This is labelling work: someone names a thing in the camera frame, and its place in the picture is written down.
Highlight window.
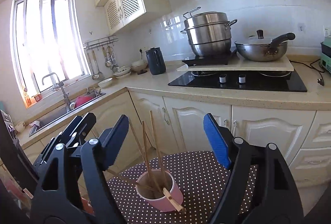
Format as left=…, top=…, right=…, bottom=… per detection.
left=11, top=0, right=90, bottom=107

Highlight dark blue electric kettle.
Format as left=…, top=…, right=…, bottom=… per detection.
left=146, top=47, right=166, bottom=75

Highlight wooden chopstick two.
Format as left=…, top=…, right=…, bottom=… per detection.
left=149, top=111, right=168, bottom=188

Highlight wooden chopstick one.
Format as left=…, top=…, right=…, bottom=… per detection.
left=142, top=121, right=153, bottom=187

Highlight green electric cooker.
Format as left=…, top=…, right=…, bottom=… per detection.
left=320, top=37, right=331, bottom=73

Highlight steel wok black handle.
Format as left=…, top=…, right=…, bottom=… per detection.
left=235, top=29, right=296, bottom=62

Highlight stacked white bowls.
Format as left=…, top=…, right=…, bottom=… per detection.
left=131, top=59, right=148, bottom=73

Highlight black gas stove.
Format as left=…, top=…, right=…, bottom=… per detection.
left=167, top=46, right=309, bottom=93

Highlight stainless steel steamer pot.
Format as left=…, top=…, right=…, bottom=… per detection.
left=181, top=7, right=237, bottom=56

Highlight upper left lattice cabinet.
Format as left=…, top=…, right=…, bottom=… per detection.
left=104, top=0, right=171, bottom=35

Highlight wall utensil rack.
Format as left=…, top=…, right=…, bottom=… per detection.
left=83, top=35, right=118, bottom=50

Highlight white stone board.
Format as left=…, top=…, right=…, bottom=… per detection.
left=177, top=55, right=294, bottom=71

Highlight wooden chopstick three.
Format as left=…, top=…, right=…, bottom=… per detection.
left=129, top=119, right=145, bottom=161

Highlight wooden chopstick seven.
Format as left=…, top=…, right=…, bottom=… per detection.
left=167, top=195, right=186, bottom=213

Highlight chrome sink faucet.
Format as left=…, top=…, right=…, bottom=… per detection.
left=42, top=72, right=75, bottom=112

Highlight pink cylindrical cup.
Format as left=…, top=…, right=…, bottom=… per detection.
left=136, top=169, right=183, bottom=212

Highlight wooden chopstick six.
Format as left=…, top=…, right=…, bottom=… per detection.
left=163, top=188, right=184, bottom=212

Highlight brown polka dot tablecloth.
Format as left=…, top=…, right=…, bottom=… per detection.
left=107, top=150, right=259, bottom=224

